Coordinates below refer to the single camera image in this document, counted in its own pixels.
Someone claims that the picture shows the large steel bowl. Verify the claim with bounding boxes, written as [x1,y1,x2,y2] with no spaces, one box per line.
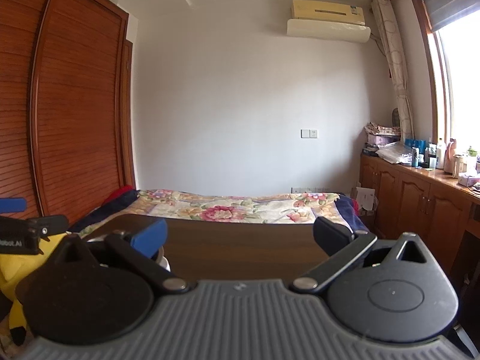
[83,231,171,272]

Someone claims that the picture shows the yellow plush toy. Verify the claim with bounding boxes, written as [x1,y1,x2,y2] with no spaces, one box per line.
[1,232,67,353]

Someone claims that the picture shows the white paper box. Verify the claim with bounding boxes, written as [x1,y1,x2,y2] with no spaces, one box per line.
[351,186,377,215]

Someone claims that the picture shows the red and navy pillows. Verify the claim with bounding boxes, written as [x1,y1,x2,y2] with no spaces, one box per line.
[68,185,138,233]

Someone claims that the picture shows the floral bedspread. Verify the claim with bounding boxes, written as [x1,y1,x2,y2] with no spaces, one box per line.
[78,189,365,236]

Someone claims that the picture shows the wooden low cabinet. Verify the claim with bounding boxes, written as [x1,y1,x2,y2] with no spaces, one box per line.
[358,152,480,275]

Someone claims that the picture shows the clear plastic bag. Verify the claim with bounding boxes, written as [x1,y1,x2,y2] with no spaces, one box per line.
[376,141,413,166]

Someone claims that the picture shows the stack of folded cloths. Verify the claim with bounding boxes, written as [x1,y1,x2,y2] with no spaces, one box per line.
[362,122,401,156]

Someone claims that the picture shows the blue tube bottle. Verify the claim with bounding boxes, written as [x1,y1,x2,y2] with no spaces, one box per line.
[411,147,420,168]

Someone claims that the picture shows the wooden louvered wardrobe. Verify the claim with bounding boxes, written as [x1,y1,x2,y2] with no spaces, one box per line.
[1,0,134,222]

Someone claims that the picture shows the pink bottle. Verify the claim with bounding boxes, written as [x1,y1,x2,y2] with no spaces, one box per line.
[443,138,456,176]

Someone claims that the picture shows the patterned curtain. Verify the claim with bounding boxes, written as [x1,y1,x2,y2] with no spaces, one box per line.
[371,0,414,141]

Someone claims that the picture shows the wall outlet strip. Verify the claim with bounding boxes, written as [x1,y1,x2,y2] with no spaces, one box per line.
[290,187,331,194]

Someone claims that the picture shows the wall light switch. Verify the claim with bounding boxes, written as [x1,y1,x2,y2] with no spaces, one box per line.
[300,129,317,139]

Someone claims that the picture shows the wall air conditioner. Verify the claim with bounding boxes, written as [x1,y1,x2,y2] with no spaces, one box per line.
[286,0,371,43]

